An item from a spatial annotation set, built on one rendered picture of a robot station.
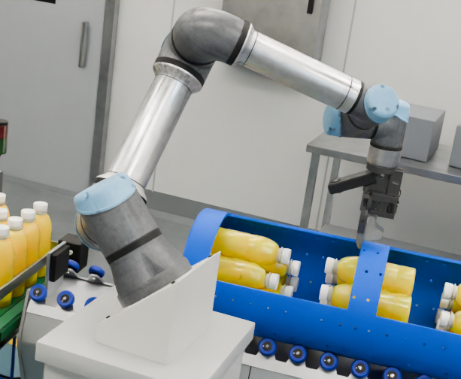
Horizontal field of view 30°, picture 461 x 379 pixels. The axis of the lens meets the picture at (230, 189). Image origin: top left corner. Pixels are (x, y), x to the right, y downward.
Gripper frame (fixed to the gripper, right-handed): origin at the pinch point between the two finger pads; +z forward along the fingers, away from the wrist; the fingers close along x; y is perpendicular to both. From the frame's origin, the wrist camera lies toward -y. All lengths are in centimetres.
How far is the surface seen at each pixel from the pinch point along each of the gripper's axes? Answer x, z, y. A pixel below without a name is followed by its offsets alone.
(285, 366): -11.2, 30.6, -10.8
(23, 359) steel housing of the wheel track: -12, 46, -78
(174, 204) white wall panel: 334, 115, -137
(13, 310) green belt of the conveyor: -11, 34, -82
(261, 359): -11.1, 30.4, -16.8
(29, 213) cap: 4, 12, -87
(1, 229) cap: -11, 13, -87
